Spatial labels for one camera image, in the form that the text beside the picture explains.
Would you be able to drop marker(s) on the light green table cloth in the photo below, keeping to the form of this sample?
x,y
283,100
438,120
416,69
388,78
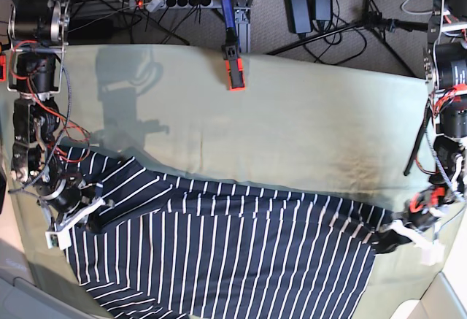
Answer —
x,y
295,127

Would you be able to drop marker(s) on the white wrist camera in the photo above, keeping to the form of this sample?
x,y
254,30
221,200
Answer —
x,y
60,239
432,255

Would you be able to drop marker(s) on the blue orange clamp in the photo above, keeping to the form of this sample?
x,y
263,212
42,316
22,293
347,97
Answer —
x,y
3,63
231,49

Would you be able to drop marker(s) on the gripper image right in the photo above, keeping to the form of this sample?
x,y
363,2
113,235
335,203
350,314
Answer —
x,y
421,227

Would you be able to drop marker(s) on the robot arm image left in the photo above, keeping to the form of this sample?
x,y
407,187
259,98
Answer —
x,y
48,146

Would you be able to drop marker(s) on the white power strip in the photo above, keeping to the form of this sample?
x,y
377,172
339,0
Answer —
x,y
156,5

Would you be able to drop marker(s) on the blue orange centre clamp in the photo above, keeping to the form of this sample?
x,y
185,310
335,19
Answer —
x,y
231,49

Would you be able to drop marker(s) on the black power adapter brick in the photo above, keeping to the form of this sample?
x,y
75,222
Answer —
x,y
298,19

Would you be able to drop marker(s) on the grey plastic bin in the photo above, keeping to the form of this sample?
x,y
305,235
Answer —
x,y
22,299

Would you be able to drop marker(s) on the aluminium frame post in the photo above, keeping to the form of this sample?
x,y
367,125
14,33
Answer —
x,y
242,17

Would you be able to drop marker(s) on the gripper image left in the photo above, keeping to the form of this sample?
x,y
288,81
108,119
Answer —
x,y
80,207

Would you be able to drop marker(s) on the blue orange left clamp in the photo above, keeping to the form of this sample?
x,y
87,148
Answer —
x,y
3,63

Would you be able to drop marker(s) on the navy white striped T-shirt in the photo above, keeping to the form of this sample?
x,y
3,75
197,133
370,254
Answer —
x,y
176,248

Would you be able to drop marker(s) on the black tripod stand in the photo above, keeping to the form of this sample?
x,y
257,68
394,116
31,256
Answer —
x,y
372,21

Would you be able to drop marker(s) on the robot arm image right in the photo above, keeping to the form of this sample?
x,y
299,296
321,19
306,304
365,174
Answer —
x,y
444,128

